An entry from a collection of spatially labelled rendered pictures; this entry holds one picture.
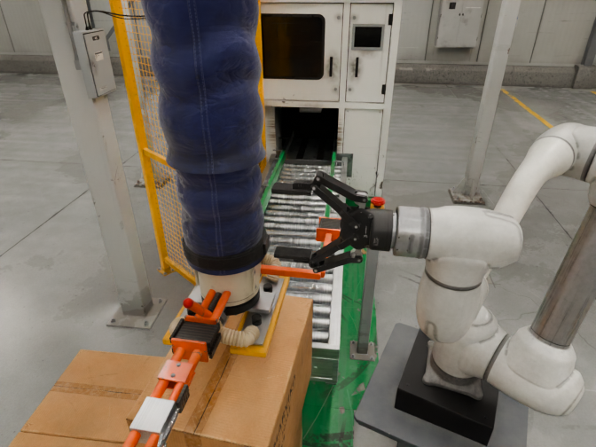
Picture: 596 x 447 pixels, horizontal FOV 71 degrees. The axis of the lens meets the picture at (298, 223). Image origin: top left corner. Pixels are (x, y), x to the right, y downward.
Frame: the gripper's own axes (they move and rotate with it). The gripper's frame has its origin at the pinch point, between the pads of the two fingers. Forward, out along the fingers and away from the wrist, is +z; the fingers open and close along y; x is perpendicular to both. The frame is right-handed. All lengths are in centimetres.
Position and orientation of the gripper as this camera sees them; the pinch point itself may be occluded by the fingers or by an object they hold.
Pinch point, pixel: (279, 221)
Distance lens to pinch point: 77.7
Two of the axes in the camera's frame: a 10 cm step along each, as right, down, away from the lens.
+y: 0.0, 8.7, 5.0
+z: -9.9, -0.8, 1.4
